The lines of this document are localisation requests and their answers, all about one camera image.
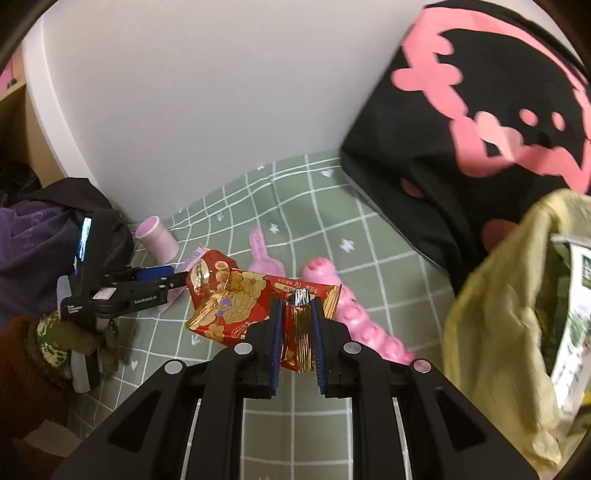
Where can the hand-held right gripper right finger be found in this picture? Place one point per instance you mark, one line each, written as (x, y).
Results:
(317, 346)

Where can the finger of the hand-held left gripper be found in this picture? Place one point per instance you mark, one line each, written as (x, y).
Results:
(154, 273)
(173, 280)

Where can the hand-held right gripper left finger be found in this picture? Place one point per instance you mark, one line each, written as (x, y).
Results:
(276, 350)

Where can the red gold snack packet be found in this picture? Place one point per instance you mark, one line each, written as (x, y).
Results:
(231, 300)

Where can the yellow-green plastic bag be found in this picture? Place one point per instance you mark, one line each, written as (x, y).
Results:
(498, 323)

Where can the white green snack packet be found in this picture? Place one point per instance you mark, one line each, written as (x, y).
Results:
(575, 323)

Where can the person's left forearm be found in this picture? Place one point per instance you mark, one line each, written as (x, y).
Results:
(27, 406)

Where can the person's left hand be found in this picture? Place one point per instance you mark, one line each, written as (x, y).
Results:
(87, 340)

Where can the pink cup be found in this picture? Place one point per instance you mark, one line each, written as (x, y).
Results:
(157, 237)

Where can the light pink wrapper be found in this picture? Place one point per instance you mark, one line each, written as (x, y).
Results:
(199, 254)

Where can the pink caterpillar toy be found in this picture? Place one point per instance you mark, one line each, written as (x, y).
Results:
(369, 332)

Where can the purple black clothing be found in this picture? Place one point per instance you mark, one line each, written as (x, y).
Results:
(32, 230)

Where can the pink rabbit toy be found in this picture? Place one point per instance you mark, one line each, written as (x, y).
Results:
(265, 263)

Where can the green checked mat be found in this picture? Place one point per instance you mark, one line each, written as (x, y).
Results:
(323, 221)

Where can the wooden shelf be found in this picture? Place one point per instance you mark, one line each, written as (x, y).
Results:
(18, 134)

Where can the brown cardboard piece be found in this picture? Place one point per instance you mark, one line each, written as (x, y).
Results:
(51, 438)

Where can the black pink printed bag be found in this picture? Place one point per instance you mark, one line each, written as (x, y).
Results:
(415, 161)

